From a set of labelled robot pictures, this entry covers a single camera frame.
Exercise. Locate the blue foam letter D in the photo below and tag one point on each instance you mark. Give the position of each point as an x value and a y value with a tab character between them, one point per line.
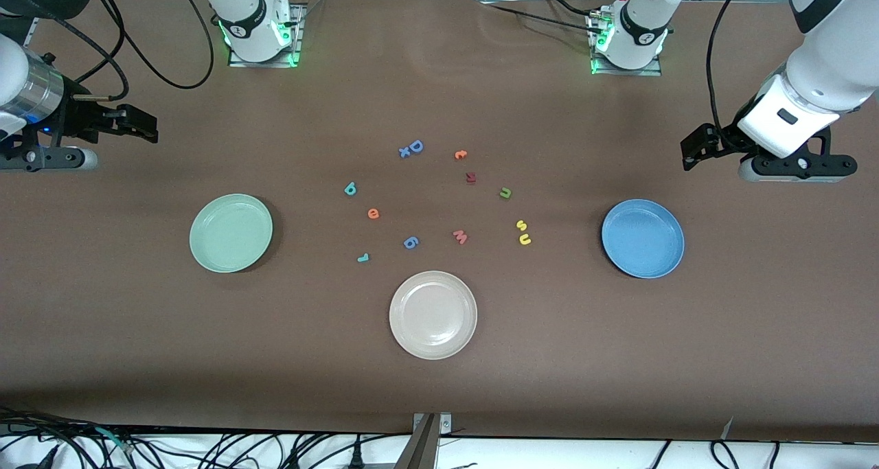
416	147

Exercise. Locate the black power plug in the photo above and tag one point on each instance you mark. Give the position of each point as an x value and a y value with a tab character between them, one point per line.
356	457

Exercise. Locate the light green plate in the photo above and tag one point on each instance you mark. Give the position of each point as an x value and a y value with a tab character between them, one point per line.
231	233

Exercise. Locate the aluminium profile bar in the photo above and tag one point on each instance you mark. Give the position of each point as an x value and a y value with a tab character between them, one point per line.
420	448

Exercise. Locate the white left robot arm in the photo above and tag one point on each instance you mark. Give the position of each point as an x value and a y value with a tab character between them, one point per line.
831	64

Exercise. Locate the teal foam letter b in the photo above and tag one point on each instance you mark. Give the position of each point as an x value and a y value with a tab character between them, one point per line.
350	189

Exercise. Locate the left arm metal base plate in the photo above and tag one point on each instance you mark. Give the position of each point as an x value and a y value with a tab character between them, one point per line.
652	69

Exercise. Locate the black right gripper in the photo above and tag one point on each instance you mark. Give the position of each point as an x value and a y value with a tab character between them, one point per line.
77	120

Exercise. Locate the pink foam letter m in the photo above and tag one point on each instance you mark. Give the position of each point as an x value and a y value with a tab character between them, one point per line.
460	237

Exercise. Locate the aluminium table frame profile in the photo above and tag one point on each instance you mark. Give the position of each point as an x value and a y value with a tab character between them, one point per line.
30	33

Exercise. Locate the small grey tape tag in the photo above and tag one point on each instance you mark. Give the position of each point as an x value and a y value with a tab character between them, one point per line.
728	429

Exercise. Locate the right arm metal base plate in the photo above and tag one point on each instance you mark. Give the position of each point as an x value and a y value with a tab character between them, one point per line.
297	36

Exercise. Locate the blue foam digit six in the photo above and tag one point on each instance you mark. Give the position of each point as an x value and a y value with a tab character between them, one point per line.
411	242

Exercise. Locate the beige plate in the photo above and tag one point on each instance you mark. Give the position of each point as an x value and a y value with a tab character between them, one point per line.
432	315

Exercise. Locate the blue plate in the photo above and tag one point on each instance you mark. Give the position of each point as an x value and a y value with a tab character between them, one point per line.
643	239

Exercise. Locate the small metal bracket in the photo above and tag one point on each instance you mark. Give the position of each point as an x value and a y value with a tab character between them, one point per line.
446	424

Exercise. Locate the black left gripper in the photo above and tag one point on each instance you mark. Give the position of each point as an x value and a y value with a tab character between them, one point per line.
718	140

